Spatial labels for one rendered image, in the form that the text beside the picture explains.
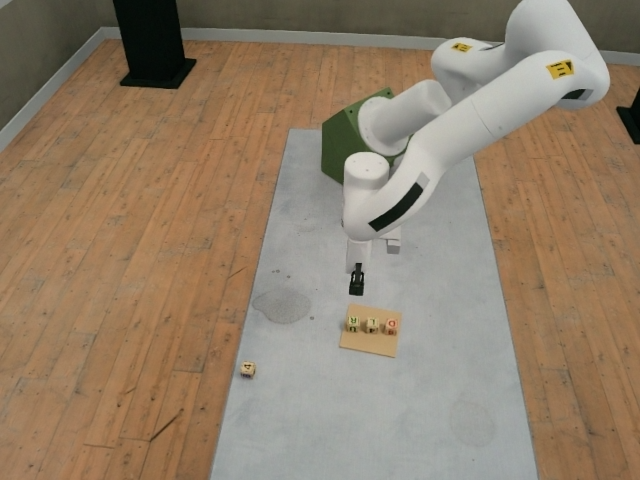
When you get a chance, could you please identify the tan square mat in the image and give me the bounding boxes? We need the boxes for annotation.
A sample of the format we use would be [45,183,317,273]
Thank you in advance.
[339,303,402,358]

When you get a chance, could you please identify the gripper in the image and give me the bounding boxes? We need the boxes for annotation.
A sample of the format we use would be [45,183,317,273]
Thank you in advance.
[344,231,373,296]

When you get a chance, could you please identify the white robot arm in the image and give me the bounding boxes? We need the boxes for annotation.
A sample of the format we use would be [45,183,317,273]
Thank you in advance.
[342,0,610,255]

